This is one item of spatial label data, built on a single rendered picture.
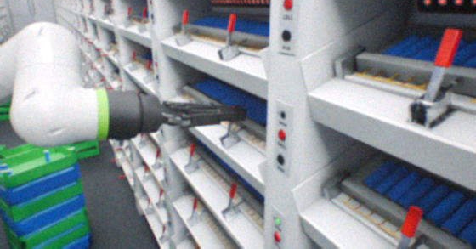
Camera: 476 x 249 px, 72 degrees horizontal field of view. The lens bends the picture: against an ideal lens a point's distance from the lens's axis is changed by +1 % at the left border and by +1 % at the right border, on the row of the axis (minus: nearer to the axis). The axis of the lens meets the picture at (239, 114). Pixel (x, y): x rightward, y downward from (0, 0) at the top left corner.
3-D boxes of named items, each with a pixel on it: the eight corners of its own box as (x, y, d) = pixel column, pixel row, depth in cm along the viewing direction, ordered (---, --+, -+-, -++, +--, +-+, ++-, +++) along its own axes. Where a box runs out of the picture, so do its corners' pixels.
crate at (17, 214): (14, 222, 141) (10, 206, 138) (-3, 205, 153) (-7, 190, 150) (83, 191, 163) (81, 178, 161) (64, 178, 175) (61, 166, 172)
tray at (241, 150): (271, 203, 62) (257, 165, 57) (169, 112, 112) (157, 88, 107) (347, 148, 68) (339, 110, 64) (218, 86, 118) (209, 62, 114)
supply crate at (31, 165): (6, 189, 136) (2, 172, 133) (-11, 174, 147) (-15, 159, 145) (78, 163, 158) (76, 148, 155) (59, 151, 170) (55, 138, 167)
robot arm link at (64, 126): (12, 160, 55) (5, 132, 46) (14, 95, 60) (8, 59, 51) (103, 154, 62) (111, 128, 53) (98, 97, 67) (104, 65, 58)
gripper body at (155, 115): (131, 126, 67) (174, 124, 72) (141, 140, 60) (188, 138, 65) (133, 90, 65) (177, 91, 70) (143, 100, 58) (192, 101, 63)
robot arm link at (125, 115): (110, 91, 55) (101, 80, 62) (107, 155, 57) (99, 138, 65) (146, 92, 58) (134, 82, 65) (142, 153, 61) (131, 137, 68)
